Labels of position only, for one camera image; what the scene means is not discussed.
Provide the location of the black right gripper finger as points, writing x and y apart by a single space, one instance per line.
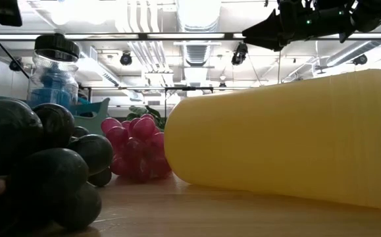
269 26
272 43

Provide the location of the yellow squeeze bottle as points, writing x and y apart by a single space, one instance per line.
275 138

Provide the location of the teal plastic bin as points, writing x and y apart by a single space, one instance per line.
96 113

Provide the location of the clear bottle black lid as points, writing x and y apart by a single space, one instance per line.
57 46

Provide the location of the blue squeeze bottle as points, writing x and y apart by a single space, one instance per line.
50 95

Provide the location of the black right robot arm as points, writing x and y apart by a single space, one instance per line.
368 13

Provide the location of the black ceiling fixture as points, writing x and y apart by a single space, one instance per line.
15 64
239 53
126 58
360 59

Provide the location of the black crossbar with light strips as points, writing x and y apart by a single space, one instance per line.
229 36

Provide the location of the artificial striped green plant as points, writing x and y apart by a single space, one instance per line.
144 113

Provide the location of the red toy grape bunch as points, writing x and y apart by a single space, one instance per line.
137 148

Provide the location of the black toy grape bunch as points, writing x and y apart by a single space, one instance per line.
29 164

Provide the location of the silver ventilation duct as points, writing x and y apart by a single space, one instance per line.
198 52

